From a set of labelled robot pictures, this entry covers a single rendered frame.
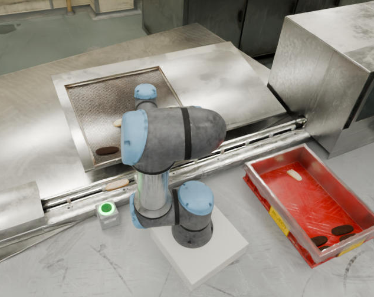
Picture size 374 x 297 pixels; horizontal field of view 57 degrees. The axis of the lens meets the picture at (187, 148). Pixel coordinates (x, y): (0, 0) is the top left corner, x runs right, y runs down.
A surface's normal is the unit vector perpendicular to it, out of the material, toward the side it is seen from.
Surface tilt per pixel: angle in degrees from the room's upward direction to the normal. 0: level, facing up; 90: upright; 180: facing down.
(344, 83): 90
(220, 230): 4
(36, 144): 0
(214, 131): 56
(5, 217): 0
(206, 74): 10
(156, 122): 16
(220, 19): 90
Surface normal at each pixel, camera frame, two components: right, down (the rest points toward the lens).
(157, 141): 0.15, 0.23
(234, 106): 0.14, -0.59
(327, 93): -0.89, 0.27
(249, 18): 0.44, 0.65
